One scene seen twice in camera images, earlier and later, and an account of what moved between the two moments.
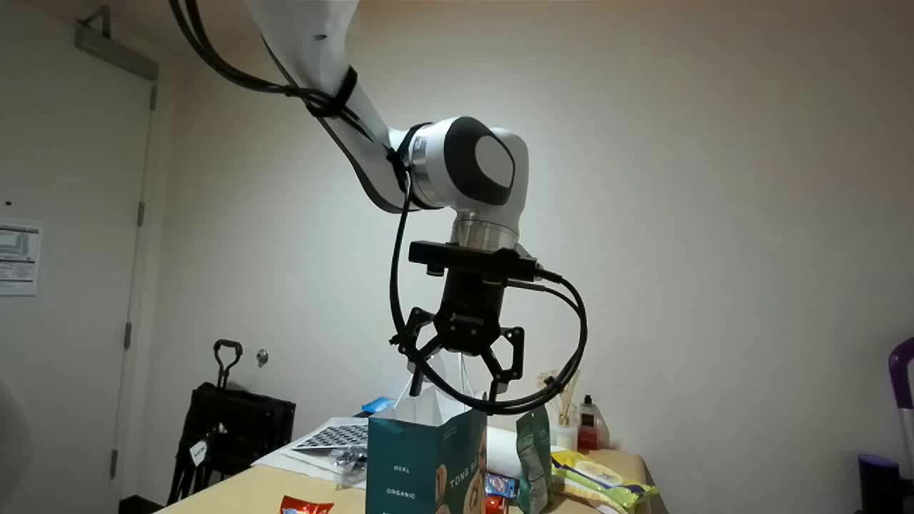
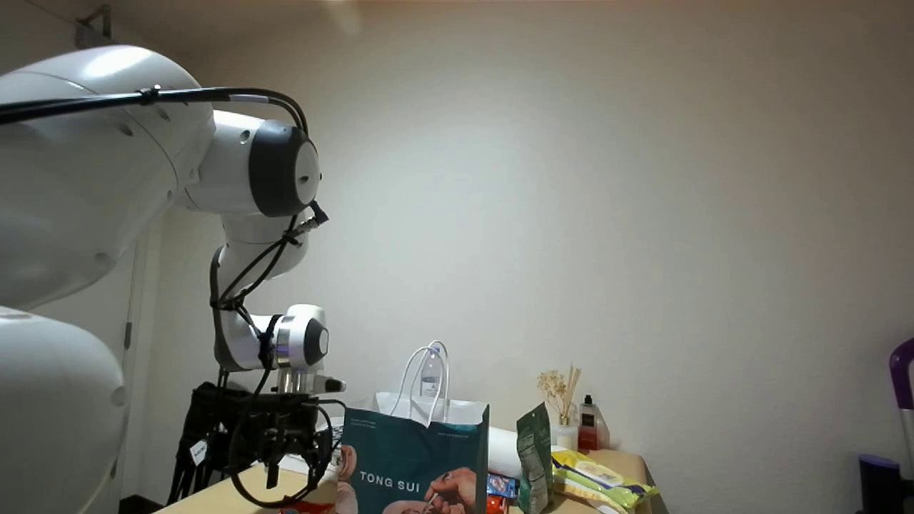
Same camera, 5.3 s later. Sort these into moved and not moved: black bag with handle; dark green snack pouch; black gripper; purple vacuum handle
Moved: black gripper
Not moved: black bag with handle; purple vacuum handle; dark green snack pouch
